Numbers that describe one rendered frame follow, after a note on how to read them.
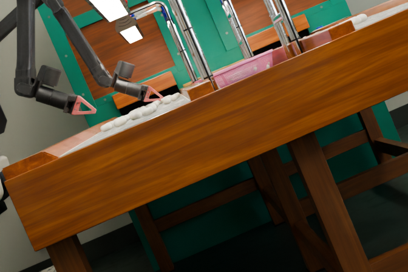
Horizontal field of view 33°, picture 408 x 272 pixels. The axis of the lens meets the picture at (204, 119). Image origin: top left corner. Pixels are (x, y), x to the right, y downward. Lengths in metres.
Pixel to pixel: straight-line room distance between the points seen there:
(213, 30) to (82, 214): 1.96
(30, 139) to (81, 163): 2.87
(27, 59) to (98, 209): 1.06
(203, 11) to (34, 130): 1.49
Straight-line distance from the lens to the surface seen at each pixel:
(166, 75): 3.18
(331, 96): 1.44
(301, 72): 1.43
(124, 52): 3.26
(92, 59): 2.83
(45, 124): 4.26
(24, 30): 2.43
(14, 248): 4.41
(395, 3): 2.12
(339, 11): 3.35
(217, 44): 3.26
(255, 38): 3.21
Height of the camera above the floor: 0.78
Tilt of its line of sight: 3 degrees down
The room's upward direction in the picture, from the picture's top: 23 degrees counter-clockwise
